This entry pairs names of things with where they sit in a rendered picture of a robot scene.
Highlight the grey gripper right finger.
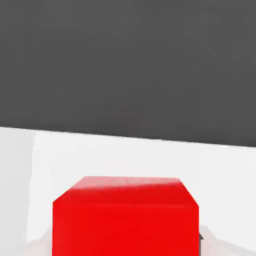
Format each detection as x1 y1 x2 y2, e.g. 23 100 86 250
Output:
198 225 256 256

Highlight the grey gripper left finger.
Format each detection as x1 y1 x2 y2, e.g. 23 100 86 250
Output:
20 231 54 256

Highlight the small red cube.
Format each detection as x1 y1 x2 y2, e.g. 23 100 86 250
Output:
52 175 200 256

